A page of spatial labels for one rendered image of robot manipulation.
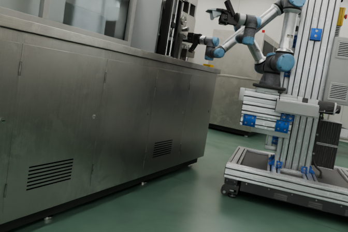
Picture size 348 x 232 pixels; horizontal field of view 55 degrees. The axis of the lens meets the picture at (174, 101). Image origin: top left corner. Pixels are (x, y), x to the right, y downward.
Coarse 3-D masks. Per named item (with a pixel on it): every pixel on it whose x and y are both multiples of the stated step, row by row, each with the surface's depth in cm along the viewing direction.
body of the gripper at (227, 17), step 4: (224, 12) 214; (228, 12) 215; (220, 16) 220; (224, 16) 215; (228, 16) 215; (236, 16) 218; (220, 20) 218; (224, 20) 216; (228, 20) 215; (232, 20) 217; (236, 20) 217; (220, 24) 221; (224, 24) 221; (232, 24) 218; (236, 24) 217
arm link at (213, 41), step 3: (207, 36) 276; (210, 36) 276; (204, 39) 276; (207, 39) 274; (210, 39) 273; (213, 39) 272; (216, 39) 271; (204, 42) 276; (207, 42) 275; (210, 42) 273; (213, 42) 272; (216, 42) 272; (207, 45) 275; (210, 45) 273; (213, 45) 273; (216, 45) 273
